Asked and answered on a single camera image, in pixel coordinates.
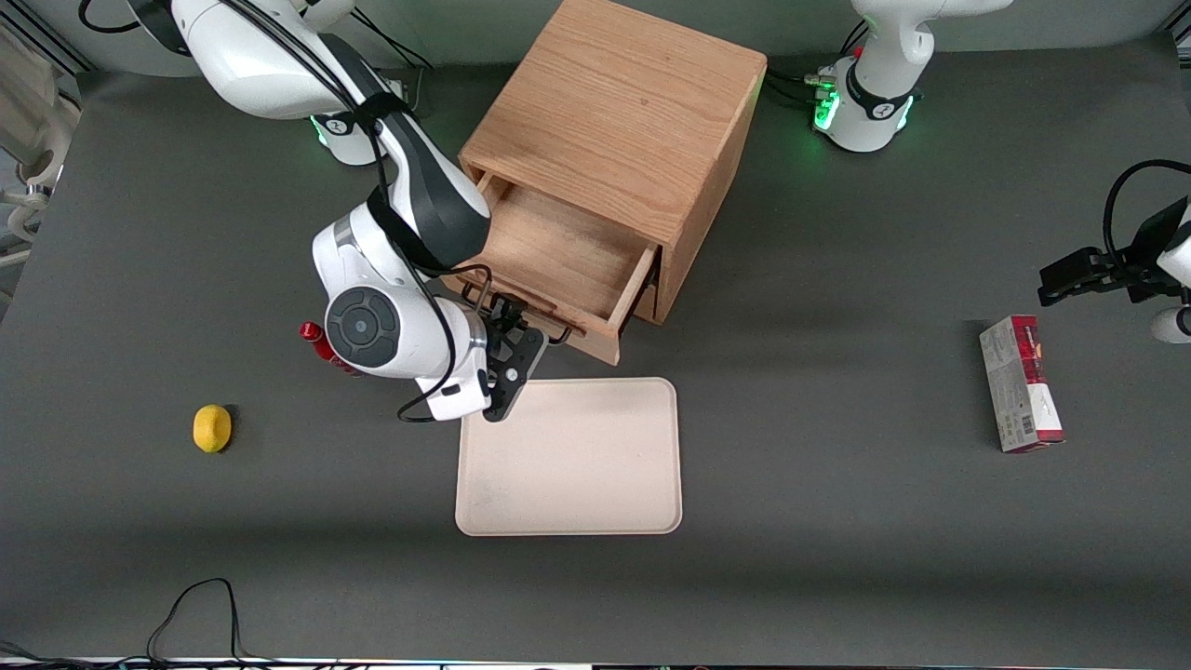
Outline red grey carton box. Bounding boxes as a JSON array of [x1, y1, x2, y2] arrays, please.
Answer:
[[979, 315, 1066, 454]]

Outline red cola bottle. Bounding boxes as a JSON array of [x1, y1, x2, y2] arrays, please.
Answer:
[[299, 321, 364, 378]]

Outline black cable on table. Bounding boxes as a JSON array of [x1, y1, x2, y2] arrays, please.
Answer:
[[144, 578, 248, 665]]

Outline black metal drawer handle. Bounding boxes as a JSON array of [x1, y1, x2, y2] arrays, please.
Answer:
[[470, 290, 575, 346]]

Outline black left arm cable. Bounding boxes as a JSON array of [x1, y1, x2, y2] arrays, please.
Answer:
[[1104, 160, 1191, 271]]

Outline dark grey right wrist camera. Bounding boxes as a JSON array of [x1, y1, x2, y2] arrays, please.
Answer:
[[481, 328, 548, 423]]

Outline aluminium frame rail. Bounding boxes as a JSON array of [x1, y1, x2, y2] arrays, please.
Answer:
[[0, 0, 99, 74]]

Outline black left base cables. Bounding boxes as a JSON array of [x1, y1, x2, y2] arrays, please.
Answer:
[[763, 70, 838, 111]]

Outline white plastic equipment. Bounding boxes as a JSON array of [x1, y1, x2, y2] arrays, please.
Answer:
[[0, 23, 83, 271]]

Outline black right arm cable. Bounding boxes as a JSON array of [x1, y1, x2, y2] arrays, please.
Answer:
[[79, 0, 494, 424]]

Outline yellow lemon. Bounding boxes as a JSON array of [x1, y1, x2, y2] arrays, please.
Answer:
[[193, 404, 234, 455]]

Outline wooden drawer cabinet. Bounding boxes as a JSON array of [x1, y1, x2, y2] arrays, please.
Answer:
[[459, 0, 769, 326]]

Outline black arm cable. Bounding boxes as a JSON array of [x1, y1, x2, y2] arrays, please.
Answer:
[[1104, 160, 1191, 271], [79, 0, 494, 424]]

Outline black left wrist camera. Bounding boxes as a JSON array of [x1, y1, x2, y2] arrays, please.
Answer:
[[1121, 200, 1187, 303]]

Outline cream plastic tray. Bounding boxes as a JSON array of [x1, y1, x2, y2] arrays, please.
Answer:
[[455, 377, 683, 537]]

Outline black right base cables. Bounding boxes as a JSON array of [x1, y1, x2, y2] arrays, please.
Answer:
[[352, 7, 435, 117]]

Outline black base cables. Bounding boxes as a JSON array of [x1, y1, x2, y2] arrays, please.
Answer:
[[763, 70, 838, 111], [352, 7, 435, 117]]

